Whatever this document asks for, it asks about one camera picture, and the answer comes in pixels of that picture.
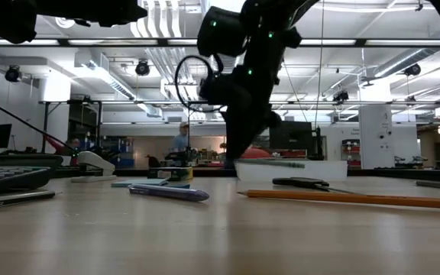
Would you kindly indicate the black desk calculator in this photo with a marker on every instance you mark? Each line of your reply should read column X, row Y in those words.
column 10, row 183

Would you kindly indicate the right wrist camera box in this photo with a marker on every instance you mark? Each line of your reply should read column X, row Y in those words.
column 209, row 88

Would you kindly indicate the clear pencil case grey lid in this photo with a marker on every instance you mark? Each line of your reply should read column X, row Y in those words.
column 300, row 172

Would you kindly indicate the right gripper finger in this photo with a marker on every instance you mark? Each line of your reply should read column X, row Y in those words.
column 257, row 131
column 235, row 141

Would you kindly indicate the black pencil orange eraser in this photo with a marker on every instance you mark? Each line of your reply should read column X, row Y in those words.
column 13, row 199

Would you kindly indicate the purple pen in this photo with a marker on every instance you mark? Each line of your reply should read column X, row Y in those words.
column 170, row 192

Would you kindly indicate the black aluminium table frame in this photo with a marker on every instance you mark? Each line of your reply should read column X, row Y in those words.
column 395, row 175

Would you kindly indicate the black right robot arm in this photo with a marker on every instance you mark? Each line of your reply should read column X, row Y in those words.
column 266, row 23

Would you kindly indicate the yellow green crayon box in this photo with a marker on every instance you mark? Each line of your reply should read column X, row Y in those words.
column 174, row 173

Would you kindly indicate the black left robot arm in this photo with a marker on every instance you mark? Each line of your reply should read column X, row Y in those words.
column 6, row 19

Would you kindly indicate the shelf with red bins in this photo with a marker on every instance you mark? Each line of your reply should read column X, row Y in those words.
column 353, row 153

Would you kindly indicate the yellow pencil pink eraser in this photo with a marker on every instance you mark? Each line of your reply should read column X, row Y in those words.
column 338, row 198

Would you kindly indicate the person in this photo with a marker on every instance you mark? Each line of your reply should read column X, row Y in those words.
column 182, row 139

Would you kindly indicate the white pillar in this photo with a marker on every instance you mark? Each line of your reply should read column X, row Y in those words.
column 375, row 145

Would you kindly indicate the red round object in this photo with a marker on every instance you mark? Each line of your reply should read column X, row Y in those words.
column 256, row 153

